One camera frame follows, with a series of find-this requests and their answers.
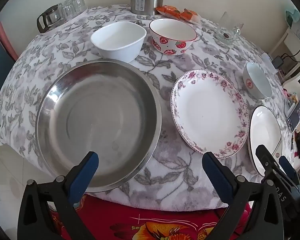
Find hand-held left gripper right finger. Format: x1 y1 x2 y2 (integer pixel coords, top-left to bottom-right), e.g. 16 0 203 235
202 151 285 240

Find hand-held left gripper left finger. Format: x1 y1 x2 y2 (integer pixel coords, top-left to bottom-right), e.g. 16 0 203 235
17 151 100 240

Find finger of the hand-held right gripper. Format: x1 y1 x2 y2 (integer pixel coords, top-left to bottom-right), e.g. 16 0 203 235
278 155 300 188
255 144 291 185

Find small white bowl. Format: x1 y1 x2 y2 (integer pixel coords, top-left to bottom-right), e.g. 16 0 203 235
242 62 272 100

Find strawberry print bowl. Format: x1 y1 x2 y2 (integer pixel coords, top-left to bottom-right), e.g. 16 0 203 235
149 18 198 56

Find white plate with dark rim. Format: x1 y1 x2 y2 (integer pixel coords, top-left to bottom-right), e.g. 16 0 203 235
247 105 283 178

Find red printed cloth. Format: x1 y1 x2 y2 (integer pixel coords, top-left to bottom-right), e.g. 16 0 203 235
49 194 253 240

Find large stainless steel basin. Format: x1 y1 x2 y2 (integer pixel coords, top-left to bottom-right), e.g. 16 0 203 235
35 59 162 193

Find smartphone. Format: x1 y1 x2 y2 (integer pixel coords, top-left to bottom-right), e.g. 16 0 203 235
287 95 300 132

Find white phone stand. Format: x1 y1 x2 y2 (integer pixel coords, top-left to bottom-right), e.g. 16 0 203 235
285 99 297 120

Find floral rim plate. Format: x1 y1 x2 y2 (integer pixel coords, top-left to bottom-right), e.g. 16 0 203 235
170 69 250 159

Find white power strip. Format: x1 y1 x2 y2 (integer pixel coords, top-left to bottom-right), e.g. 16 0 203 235
261 52 278 74

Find black charger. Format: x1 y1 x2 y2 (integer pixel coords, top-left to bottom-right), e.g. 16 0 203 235
272 56 284 68

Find grey floral tablecloth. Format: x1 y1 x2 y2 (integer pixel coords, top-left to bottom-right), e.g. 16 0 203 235
0 4 294 212

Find white shelf unit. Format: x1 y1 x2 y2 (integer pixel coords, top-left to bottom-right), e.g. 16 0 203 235
269 26 300 63

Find white square bowl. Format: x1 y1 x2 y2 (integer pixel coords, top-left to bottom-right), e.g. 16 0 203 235
90 21 147 63

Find dark blue furniture panel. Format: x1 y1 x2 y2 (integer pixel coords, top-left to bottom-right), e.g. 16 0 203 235
0 30 18 98

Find tall printed drinking glass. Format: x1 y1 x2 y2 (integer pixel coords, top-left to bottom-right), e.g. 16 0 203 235
219 11 234 30

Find pale green gift bag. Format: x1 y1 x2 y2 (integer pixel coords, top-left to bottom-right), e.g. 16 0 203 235
286 9 300 28

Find white round tray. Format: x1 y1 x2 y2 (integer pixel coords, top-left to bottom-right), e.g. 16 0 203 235
40 7 88 34

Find pink board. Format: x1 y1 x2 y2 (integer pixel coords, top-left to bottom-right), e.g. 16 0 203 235
0 21 18 60

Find glass coffee pot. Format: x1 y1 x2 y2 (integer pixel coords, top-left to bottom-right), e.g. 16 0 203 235
37 3 65 34

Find orange snack packet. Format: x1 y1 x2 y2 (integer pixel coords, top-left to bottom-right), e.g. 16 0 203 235
155 5 182 19
180 9 199 25

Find black cable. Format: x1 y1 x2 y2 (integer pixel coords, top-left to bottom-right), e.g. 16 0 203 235
277 34 300 63

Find glass mug with handle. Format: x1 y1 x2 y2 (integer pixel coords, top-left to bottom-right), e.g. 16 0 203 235
214 22 244 45

